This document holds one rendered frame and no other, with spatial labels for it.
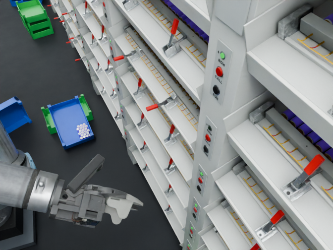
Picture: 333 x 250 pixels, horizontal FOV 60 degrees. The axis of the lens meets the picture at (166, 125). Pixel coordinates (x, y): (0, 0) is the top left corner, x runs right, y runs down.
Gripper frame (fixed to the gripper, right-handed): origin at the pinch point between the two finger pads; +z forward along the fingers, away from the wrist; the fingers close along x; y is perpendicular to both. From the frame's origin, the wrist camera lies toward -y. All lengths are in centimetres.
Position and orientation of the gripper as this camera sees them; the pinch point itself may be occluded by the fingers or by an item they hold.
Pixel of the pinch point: (136, 203)
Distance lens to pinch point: 77.8
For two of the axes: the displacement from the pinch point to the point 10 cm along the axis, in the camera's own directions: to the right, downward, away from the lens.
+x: 4.1, -5.0, -7.7
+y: -0.8, 8.2, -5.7
